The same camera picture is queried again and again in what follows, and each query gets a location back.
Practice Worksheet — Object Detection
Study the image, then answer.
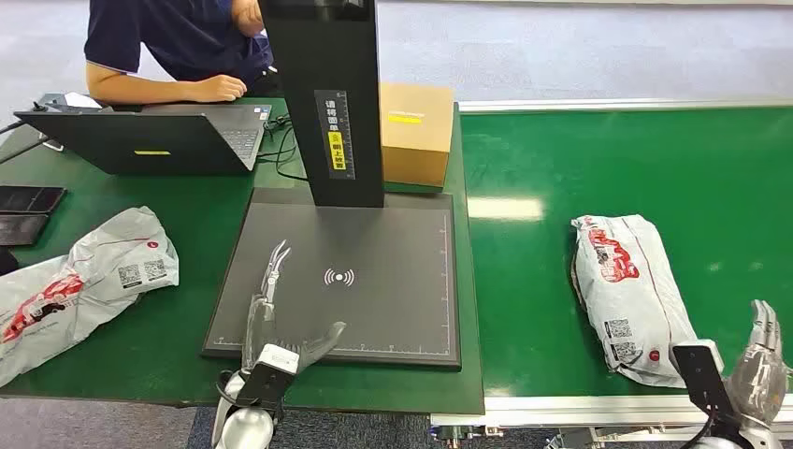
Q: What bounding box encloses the aluminium conveyor frame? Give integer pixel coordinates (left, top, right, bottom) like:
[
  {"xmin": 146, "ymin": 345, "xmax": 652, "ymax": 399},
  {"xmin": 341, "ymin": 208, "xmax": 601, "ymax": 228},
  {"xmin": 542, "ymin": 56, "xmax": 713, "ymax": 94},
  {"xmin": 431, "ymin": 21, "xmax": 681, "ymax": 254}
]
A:
[{"xmin": 428, "ymin": 96, "xmax": 793, "ymax": 449}]

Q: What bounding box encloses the black cable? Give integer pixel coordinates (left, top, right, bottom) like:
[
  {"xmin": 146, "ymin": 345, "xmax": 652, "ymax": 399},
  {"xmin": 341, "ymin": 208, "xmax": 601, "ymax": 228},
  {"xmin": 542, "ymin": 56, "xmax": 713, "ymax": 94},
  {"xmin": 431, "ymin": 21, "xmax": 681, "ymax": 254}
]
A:
[
  {"xmin": 256, "ymin": 114, "xmax": 294, "ymax": 165},
  {"xmin": 274, "ymin": 126, "xmax": 310, "ymax": 183}
]

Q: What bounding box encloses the grey mailer package, flat flap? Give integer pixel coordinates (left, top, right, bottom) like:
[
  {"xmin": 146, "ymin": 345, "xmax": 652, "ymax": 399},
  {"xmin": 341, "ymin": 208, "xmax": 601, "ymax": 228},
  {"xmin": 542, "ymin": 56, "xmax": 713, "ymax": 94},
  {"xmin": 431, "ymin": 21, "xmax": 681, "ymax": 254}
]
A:
[{"xmin": 0, "ymin": 206, "xmax": 180, "ymax": 388}]

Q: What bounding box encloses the person's right hand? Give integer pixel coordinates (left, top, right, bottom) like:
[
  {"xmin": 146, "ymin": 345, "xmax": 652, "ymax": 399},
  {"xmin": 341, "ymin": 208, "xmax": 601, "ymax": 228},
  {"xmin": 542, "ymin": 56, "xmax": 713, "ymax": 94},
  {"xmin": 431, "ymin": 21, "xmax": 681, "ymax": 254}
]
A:
[{"xmin": 195, "ymin": 74, "xmax": 248, "ymax": 104}]

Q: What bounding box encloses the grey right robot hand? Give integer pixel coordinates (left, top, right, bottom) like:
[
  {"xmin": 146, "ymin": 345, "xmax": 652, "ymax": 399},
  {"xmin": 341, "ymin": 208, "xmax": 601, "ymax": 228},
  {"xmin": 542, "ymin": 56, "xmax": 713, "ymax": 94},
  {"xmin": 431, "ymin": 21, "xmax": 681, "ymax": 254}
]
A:
[{"xmin": 723, "ymin": 299, "xmax": 793, "ymax": 430}]

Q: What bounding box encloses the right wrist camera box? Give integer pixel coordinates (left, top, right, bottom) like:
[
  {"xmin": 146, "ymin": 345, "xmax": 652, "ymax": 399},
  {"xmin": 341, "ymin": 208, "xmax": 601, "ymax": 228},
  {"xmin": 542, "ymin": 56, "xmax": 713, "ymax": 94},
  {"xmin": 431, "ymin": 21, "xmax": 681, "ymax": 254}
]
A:
[{"xmin": 671, "ymin": 339, "xmax": 743, "ymax": 435}]

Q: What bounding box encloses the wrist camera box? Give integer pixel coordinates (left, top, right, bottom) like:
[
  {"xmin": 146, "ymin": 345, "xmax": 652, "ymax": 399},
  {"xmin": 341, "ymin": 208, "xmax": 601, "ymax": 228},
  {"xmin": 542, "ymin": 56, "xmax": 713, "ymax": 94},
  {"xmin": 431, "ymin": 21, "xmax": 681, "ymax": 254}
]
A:
[
  {"xmin": 671, "ymin": 339, "xmax": 743, "ymax": 435},
  {"xmin": 235, "ymin": 343, "xmax": 304, "ymax": 415}
]

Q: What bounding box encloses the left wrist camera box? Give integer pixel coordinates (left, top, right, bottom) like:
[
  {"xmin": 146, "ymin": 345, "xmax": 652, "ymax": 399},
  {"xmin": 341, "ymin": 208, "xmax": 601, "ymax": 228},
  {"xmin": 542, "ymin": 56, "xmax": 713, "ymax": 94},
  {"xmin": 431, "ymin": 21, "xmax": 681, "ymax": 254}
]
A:
[{"xmin": 235, "ymin": 343, "xmax": 304, "ymax": 415}]

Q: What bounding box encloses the brown cardboard box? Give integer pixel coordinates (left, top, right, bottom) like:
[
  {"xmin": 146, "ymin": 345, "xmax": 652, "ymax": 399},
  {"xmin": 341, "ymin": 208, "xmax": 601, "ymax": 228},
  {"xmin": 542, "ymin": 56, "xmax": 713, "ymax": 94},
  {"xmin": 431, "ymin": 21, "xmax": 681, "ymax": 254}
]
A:
[{"xmin": 379, "ymin": 81, "xmax": 455, "ymax": 189}]

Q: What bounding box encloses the person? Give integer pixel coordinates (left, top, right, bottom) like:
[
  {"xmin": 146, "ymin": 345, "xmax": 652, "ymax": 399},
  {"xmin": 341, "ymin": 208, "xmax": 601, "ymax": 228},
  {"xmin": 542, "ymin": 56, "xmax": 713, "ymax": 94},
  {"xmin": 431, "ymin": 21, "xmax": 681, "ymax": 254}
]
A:
[{"xmin": 83, "ymin": 0, "xmax": 280, "ymax": 107}]

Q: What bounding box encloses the black laptop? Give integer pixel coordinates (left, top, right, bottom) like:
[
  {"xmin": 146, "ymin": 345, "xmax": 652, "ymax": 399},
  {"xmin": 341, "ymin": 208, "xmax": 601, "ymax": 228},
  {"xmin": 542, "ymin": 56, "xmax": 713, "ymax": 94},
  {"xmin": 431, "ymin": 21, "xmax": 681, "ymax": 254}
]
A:
[{"xmin": 13, "ymin": 103, "xmax": 274, "ymax": 177}]

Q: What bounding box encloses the black scanner column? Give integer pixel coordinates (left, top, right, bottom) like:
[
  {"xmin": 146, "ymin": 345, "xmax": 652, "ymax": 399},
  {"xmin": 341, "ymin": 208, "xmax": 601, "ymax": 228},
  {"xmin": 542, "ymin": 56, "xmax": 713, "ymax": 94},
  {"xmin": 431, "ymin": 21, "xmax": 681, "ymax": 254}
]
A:
[{"xmin": 258, "ymin": 0, "xmax": 386, "ymax": 210}]

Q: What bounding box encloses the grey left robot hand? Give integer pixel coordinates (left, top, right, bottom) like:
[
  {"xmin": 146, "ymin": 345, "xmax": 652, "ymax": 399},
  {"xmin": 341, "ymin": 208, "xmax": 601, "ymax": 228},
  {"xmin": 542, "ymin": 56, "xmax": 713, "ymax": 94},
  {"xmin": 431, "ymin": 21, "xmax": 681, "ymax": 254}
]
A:
[{"xmin": 241, "ymin": 239, "xmax": 348, "ymax": 376}]

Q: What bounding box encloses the black smartphone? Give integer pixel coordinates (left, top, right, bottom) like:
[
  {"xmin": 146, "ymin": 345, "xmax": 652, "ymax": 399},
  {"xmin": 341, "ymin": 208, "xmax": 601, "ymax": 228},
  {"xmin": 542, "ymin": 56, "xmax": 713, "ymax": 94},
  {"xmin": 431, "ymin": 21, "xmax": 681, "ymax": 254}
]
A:
[
  {"xmin": 0, "ymin": 185, "xmax": 67, "ymax": 215},
  {"xmin": 0, "ymin": 212, "xmax": 50, "ymax": 248}
]

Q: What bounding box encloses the grey mailer package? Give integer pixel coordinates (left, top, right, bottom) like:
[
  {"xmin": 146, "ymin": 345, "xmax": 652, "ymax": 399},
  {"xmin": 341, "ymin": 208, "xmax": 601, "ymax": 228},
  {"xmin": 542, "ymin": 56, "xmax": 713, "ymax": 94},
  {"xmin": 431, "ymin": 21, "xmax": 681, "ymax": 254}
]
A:
[
  {"xmin": 570, "ymin": 214, "xmax": 701, "ymax": 390},
  {"xmin": 0, "ymin": 206, "xmax": 180, "ymax": 388}
]

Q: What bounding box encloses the green conveyor belt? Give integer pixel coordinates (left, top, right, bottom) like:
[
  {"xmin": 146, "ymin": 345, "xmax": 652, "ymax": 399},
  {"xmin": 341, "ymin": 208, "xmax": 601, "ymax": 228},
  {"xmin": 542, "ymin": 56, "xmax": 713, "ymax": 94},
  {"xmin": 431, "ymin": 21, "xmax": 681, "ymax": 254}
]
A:
[{"xmin": 459, "ymin": 106, "xmax": 793, "ymax": 398}]

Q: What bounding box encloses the white paper sheet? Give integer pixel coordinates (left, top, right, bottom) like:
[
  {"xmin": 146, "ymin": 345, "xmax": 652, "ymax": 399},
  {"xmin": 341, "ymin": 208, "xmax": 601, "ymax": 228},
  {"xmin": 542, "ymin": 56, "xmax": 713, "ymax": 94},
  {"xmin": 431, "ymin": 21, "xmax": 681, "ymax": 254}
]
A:
[{"xmin": 62, "ymin": 91, "xmax": 104, "ymax": 111}]

